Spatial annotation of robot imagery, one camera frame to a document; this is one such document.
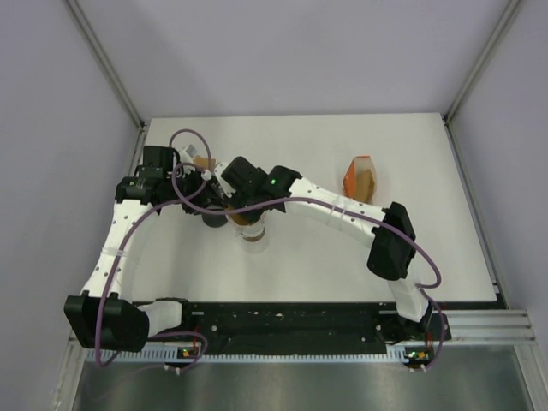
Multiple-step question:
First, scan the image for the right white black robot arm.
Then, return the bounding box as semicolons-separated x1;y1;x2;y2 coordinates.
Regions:
214;157;429;324

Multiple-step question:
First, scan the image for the right aluminium frame post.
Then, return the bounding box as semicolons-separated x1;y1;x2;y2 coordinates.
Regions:
443;0;525;128

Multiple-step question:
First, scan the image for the aluminium frame post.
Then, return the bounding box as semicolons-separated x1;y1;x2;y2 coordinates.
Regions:
63;0;146;131
443;0;525;128

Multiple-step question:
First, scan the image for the glass cup with coffee grounds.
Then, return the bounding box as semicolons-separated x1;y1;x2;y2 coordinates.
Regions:
239;226;270;253

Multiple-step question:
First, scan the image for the orange coffee filter box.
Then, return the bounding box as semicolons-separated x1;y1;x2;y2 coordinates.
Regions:
342;156;371;196

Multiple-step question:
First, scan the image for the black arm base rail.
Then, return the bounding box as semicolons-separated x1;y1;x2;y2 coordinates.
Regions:
160;302;451;356

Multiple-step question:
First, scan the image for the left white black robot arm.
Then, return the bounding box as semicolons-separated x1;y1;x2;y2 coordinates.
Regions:
63;146;197;352

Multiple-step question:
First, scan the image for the left aluminium frame post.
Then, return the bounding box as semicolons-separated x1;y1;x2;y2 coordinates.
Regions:
63;0;146;131

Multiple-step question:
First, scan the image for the stack of brown filters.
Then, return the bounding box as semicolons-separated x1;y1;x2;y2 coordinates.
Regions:
353;157;377;204

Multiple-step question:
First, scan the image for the brown paper coffee filter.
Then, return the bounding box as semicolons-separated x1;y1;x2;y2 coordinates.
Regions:
193;155;217;170

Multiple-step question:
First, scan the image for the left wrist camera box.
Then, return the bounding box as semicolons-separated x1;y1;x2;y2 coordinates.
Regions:
179;145;200;164

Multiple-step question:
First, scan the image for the glass carafe red collar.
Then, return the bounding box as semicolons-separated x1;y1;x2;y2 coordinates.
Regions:
201;213;228;229

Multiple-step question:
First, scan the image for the grey slotted cable duct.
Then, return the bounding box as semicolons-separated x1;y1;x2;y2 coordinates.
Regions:
86;344;410;365

